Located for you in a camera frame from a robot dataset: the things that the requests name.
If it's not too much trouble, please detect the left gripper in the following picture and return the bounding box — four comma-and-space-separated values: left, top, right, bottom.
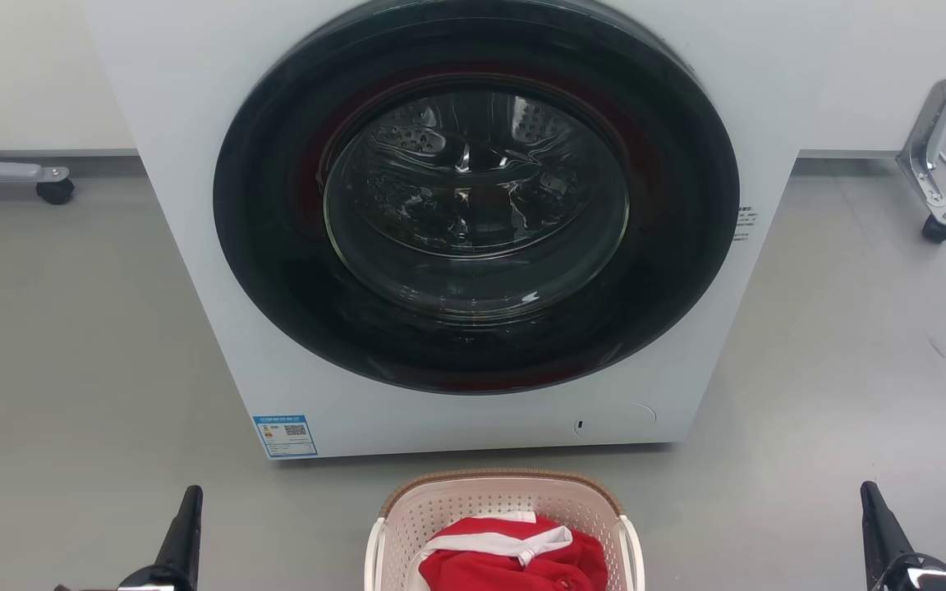
54, 485, 204, 591

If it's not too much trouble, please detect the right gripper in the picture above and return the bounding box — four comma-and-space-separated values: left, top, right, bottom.
861, 481, 946, 591

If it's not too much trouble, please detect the beige plastic laundry basket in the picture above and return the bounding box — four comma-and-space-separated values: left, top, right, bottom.
364, 469, 646, 591

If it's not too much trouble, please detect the blue energy label sticker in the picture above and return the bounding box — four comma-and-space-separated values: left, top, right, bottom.
253, 415, 319, 459

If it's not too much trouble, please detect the round black washing machine door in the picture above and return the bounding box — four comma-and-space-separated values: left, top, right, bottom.
213, 0, 742, 396

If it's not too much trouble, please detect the red and white garment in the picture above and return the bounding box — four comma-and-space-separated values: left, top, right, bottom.
406, 511, 609, 591

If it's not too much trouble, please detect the white front-load washing machine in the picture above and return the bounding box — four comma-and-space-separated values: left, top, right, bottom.
84, 0, 946, 460

